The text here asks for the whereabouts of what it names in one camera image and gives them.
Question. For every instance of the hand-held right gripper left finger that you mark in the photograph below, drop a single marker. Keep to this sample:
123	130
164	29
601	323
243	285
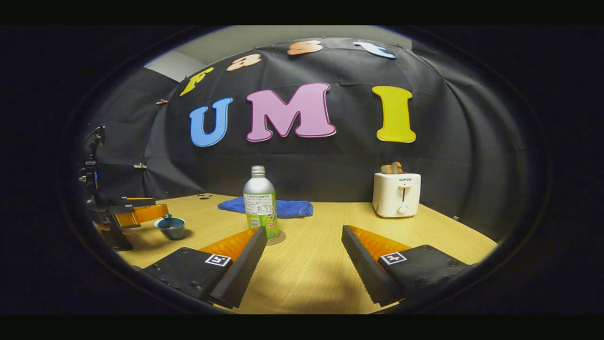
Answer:
238	276

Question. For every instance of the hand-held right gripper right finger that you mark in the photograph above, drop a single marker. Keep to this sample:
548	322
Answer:
368	274

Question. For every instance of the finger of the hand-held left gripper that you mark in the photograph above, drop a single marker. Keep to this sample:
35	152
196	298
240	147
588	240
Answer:
139	202
146	213

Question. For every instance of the round brown coaster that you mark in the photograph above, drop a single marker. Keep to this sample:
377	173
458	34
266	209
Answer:
281	237

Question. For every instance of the silver green water bottle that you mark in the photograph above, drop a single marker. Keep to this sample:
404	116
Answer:
258	198

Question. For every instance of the white toaster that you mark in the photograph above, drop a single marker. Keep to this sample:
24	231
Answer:
391	196

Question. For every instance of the blue towel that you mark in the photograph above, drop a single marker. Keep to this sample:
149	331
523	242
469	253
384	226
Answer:
295	208

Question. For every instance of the toast slice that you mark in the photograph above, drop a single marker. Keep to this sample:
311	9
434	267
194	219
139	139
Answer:
386	168
397	167

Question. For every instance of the black backdrop cloth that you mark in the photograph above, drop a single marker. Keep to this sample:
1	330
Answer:
448	156

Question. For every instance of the black camera stand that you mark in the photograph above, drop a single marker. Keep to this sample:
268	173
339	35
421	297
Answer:
90	170

